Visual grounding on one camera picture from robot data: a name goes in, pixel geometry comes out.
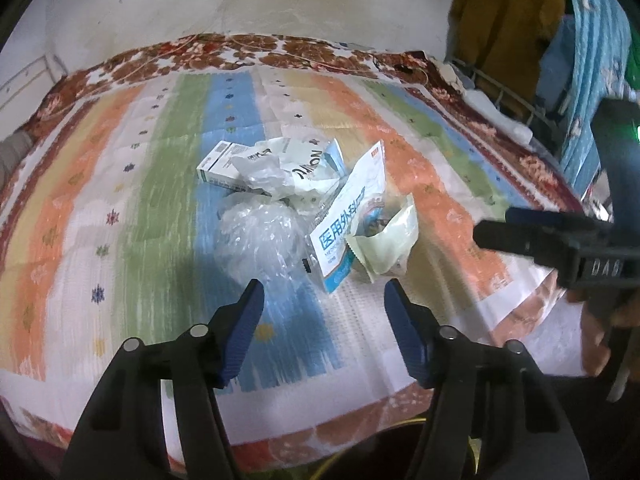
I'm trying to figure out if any white bed headboard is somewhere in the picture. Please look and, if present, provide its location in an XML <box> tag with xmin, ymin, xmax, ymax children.
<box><xmin>1</xmin><ymin>54</ymin><xmax>68</xmax><ymax>108</ymax></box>

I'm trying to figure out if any blue patterned hanging quilt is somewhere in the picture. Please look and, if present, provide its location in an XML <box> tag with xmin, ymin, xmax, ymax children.
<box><xmin>556</xmin><ymin>0</ymin><xmax>634</xmax><ymax>196</ymax></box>

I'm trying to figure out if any grey rolled pillow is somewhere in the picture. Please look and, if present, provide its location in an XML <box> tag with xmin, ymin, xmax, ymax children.
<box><xmin>0</xmin><ymin>129</ymin><xmax>34</xmax><ymax>188</ymax></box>

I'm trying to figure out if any pale green packaging bag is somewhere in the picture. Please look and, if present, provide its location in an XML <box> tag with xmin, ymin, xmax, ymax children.
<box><xmin>346</xmin><ymin>194</ymin><xmax>419</xmax><ymax>283</ymax></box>

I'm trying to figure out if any clear plastic bag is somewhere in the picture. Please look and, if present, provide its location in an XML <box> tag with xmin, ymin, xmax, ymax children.
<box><xmin>213</xmin><ymin>192</ymin><xmax>307</xmax><ymax>292</ymax></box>

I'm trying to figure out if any striped colourful bed mat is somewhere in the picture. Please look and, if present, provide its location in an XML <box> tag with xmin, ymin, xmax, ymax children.
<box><xmin>1</xmin><ymin>68</ymin><xmax>572</xmax><ymax>396</ymax></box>

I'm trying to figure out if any mustard yellow hanging garment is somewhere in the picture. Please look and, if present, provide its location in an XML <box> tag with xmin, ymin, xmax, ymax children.
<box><xmin>449</xmin><ymin>0</ymin><xmax>566</xmax><ymax>118</ymax></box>

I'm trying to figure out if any person's right hand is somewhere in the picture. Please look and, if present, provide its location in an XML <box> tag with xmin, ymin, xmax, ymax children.
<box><xmin>565</xmin><ymin>289</ymin><xmax>639</xmax><ymax>376</ymax></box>

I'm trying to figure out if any white pillow at bedside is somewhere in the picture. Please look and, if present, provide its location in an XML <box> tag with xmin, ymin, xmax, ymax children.
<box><xmin>462</xmin><ymin>89</ymin><xmax>533</xmax><ymax>146</ymax></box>

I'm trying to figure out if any white printed plastic bag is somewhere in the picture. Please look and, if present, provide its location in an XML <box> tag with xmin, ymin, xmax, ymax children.
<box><xmin>230</xmin><ymin>136</ymin><xmax>347</xmax><ymax>214</ymax></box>

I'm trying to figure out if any blue white mask box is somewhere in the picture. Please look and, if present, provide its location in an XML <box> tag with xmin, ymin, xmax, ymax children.
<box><xmin>309</xmin><ymin>141</ymin><xmax>386</xmax><ymax>294</ymax></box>

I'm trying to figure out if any brown floral bed blanket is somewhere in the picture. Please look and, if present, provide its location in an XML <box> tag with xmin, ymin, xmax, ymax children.
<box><xmin>1</xmin><ymin>34</ymin><xmax>579</xmax><ymax>479</ymax></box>

